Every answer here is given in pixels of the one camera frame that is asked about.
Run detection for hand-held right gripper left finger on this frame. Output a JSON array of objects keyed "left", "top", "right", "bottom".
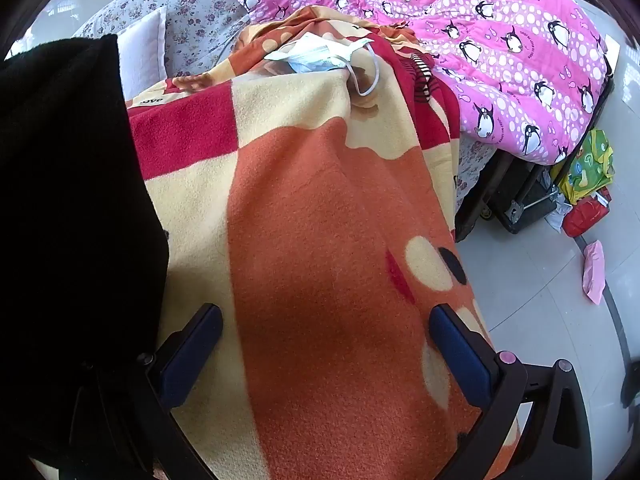
[{"left": 70, "top": 302, "right": 224, "bottom": 480}]

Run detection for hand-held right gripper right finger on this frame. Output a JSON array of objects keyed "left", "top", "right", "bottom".
[{"left": 429, "top": 303, "right": 593, "bottom": 480}]

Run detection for black pants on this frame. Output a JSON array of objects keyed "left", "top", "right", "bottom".
[{"left": 0, "top": 34, "right": 173, "bottom": 480}]

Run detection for pink packet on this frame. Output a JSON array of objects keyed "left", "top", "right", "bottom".
[{"left": 582, "top": 240, "right": 607, "bottom": 306}]

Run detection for black case under bed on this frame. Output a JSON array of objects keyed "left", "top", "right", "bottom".
[{"left": 455, "top": 152, "right": 561, "bottom": 243}]

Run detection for red bag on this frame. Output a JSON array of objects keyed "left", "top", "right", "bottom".
[{"left": 562, "top": 187, "right": 612, "bottom": 238}]

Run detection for orange red checkered blanket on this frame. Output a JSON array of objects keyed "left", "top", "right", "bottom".
[{"left": 30, "top": 5, "right": 521, "bottom": 480}]

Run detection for green yellow printed bag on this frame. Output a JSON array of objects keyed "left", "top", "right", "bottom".
[{"left": 557, "top": 129, "right": 616, "bottom": 206}]

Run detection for white pillow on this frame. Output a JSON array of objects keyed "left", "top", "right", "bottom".
[{"left": 117, "top": 7, "right": 171, "bottom": 101}]

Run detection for white blue face mask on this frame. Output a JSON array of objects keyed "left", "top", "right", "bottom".
[{"left": 263, "top": 32, "right": 378, "bottom": 97}]

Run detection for pink penguin print quilt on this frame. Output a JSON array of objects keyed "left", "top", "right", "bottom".
[{"left": 217, "top": 0, "right": 608, "bottom": 166}]

